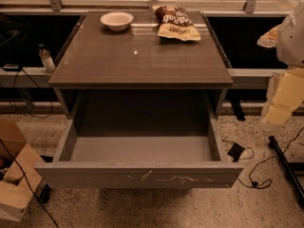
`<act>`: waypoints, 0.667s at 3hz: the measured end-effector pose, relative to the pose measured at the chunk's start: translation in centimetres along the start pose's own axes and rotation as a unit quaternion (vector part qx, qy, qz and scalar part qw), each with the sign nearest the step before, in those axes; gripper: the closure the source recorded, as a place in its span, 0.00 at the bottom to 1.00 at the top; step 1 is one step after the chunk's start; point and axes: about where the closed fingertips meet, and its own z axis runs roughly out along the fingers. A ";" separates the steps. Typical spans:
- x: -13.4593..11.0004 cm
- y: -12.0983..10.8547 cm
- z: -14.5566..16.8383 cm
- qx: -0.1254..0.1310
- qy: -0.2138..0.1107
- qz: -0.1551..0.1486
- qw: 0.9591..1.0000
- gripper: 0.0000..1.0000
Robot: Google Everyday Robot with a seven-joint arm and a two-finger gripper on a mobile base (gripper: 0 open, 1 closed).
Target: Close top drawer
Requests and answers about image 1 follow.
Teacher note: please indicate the black power adapter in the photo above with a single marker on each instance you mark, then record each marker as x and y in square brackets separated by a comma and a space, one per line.
[235, 151]

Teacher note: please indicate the small clear bottle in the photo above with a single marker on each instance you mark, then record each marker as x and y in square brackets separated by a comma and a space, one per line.
[46, 59]

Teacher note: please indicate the black device on ledge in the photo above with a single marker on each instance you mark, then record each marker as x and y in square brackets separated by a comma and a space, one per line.
[11, 67]

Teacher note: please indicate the grey top drawer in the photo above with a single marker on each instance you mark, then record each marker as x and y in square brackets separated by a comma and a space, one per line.
[89, 155]

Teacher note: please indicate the white bowl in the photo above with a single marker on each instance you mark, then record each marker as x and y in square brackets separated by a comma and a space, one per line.
[117, 21]

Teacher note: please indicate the grey drawer cabinet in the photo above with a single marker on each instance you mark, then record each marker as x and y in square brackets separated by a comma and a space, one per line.
[138, 58]

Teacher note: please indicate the black metal stand leg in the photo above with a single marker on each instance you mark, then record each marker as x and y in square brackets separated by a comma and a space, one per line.
[291, 170]

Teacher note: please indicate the brown chip bag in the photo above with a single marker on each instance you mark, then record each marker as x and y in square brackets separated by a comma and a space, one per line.
[175, 23]

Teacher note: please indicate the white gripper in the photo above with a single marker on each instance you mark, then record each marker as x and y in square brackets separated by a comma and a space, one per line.
[293, 41]

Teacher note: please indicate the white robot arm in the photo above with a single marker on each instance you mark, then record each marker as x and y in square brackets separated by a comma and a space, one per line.
[287, 38]

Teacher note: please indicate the cardboard box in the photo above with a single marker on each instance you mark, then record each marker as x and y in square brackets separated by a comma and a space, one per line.
[21, 177]

